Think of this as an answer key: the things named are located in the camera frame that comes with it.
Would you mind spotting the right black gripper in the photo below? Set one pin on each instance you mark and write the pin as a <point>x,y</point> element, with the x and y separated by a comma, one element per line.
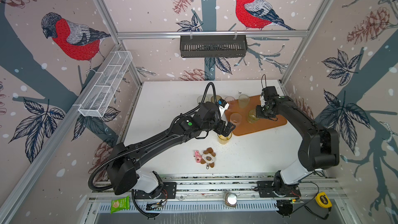
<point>259,113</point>

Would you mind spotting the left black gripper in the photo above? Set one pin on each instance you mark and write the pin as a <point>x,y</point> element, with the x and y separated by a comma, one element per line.
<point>227,130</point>

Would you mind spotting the pink textured glass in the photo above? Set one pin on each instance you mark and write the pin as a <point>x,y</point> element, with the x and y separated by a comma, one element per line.
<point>236,119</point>

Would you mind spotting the yellow clear glass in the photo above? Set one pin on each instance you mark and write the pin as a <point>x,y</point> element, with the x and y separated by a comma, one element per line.
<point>224,139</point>

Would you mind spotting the bright green clear glass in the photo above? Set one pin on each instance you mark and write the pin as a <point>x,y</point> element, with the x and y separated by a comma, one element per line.
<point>252,117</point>

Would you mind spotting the pink ribbed clear glass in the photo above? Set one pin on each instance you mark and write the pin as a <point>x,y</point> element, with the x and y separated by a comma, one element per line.
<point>231,102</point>

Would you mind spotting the pale green textured glass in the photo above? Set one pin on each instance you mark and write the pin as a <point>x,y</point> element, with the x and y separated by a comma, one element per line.
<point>243,101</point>

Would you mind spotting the tall brown textured glass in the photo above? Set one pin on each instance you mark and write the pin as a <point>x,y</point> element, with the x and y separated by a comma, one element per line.
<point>215,99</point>

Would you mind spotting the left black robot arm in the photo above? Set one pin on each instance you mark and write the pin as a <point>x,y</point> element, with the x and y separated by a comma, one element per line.
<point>125,162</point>

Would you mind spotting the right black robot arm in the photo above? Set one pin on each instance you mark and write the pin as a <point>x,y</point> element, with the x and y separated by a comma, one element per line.
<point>319,149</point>

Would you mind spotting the brown plastic tray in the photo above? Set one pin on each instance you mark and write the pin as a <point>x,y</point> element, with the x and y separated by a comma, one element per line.
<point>262,124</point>

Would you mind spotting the tall pale green glass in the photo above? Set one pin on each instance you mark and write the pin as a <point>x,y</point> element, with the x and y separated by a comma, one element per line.
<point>202,99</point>

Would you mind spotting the pink small toy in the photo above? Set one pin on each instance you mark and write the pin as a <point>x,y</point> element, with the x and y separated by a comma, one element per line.
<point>197,156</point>

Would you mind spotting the silver round knob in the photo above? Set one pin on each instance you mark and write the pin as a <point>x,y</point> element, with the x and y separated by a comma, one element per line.
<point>230,199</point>

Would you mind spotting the yellow tape measure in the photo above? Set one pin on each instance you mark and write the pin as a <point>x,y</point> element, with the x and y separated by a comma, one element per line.
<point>323,200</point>

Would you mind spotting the green snack packet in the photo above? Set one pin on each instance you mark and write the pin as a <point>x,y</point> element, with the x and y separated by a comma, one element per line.
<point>120,205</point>

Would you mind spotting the brown flower plush keychain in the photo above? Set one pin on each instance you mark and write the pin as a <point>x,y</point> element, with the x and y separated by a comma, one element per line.
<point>208,158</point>

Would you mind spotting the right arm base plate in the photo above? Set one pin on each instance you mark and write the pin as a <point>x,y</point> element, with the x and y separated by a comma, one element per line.
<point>267,189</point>

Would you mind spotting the black hanging wire basket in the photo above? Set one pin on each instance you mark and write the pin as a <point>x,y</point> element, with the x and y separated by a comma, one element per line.
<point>213,46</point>

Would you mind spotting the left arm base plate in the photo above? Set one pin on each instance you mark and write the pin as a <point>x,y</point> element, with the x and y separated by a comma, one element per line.
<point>165,191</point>

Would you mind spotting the white mesh wall shelf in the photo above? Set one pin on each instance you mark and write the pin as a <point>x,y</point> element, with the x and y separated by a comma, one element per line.
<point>101,94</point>

